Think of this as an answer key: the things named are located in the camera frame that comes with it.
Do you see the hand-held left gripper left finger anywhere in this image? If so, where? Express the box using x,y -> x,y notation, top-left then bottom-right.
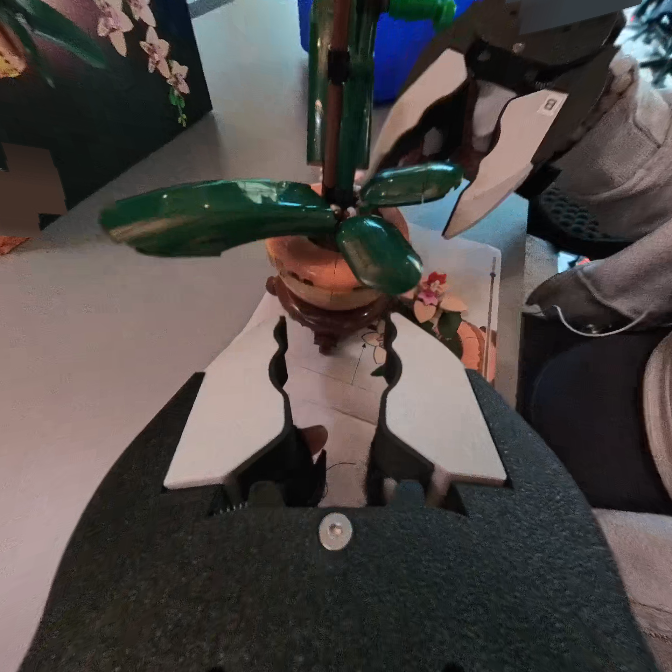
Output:
164,315 -> 295,505

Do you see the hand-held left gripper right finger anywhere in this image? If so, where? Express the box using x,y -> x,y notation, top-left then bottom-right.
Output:
367,312 -> 508,506

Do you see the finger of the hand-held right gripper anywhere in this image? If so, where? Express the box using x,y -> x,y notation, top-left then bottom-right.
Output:
442,89 -> 570,240
366,47 -> 472,174

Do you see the toy brick orchid plant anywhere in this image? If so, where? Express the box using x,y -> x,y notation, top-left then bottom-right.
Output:
99,0 -> 466,358

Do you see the person's right forearm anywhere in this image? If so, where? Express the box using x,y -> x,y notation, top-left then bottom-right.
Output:
546,50 -> 672,247

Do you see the grey desk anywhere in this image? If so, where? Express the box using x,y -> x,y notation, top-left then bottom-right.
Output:
0,0 -> 530,672

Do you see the blue plastic bin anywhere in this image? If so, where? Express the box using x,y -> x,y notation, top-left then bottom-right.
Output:
297,0 -> 476,104

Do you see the black mesh office chair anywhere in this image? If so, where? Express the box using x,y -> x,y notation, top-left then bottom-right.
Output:
525,181 -> 636,255

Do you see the instruction booklet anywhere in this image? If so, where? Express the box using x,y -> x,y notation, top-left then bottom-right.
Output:
210,220 -> 503,476

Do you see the person's leg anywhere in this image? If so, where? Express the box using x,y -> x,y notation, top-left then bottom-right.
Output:
517,310 -> 672,516

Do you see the black orchid picture box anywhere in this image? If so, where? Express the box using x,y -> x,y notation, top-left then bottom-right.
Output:
0,0 -> 214,237

